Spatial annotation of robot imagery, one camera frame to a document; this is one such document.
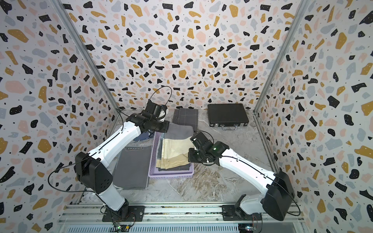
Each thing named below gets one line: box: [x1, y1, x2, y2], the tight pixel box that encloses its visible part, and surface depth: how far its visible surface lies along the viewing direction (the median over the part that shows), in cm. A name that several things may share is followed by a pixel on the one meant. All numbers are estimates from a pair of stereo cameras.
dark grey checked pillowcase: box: [156, 138, 191, 172], surface depth 81 cm
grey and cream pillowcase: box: [155, 122, 195, 170], surface depth 83 cm
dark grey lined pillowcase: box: [171, 107, 199, 132], surface depth 119 cm
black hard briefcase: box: [207, 103, 250, 131], surface depth 123 cm
